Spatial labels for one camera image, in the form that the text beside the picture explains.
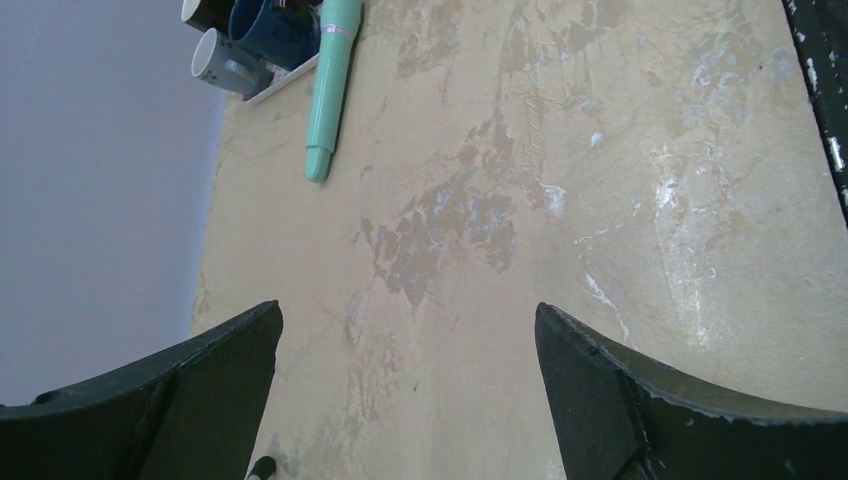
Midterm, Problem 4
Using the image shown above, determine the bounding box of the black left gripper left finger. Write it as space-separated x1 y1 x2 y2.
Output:
1 301 284 479

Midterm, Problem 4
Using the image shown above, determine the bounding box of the grey mug with lettering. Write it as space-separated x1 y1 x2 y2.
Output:
191 28 273 97

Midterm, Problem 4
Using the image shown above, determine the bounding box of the black mug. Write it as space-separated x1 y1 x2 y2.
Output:
180 0 234 32

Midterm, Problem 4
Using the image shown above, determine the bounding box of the floral tray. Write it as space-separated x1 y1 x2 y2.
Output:
243 55 318 104

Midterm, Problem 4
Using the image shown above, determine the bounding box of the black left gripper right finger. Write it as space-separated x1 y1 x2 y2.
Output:
534 303 847 479

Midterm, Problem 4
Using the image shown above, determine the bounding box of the lilac tripod stand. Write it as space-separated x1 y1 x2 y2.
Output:
246 455 277 480

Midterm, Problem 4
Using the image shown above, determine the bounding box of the mint green tube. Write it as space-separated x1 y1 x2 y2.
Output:
304 0 362 184

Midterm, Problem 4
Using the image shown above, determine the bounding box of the dark blue mug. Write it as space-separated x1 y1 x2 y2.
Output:
228 0 320 71

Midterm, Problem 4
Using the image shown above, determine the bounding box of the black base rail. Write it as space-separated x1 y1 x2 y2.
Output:
782 0 847 214

